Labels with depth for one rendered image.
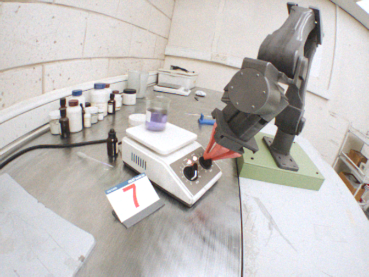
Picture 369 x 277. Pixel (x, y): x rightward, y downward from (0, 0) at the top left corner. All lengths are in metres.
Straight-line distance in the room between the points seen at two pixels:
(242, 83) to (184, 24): 1.72
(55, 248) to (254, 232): 0.33
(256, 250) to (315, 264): 0.13
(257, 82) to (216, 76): 1.63
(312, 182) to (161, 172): 0.42
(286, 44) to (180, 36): 1.65
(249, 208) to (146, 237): 0.21
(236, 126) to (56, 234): 0.34
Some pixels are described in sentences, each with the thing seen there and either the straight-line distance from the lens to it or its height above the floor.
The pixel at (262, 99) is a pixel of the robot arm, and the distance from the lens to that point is 0.22.
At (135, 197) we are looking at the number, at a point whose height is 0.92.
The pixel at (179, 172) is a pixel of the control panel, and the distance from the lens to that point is 0.33.
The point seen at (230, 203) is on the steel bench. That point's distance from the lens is 0.38.
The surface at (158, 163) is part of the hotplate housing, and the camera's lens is 0.33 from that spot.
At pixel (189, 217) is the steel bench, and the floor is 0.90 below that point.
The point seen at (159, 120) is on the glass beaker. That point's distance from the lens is 0.37.
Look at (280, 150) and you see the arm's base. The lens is 0.54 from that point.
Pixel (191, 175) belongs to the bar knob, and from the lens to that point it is 0.33.
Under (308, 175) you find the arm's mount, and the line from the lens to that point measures 0.53.
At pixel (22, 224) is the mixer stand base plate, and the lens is 0.34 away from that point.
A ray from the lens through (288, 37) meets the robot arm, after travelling 0.34.
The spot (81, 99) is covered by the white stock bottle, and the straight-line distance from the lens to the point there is 0.67.
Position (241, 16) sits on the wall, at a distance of 1.94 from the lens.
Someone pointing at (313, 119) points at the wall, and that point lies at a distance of 2.20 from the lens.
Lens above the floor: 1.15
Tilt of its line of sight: 24 degrees down
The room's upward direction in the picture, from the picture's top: 10 degrees clockwise
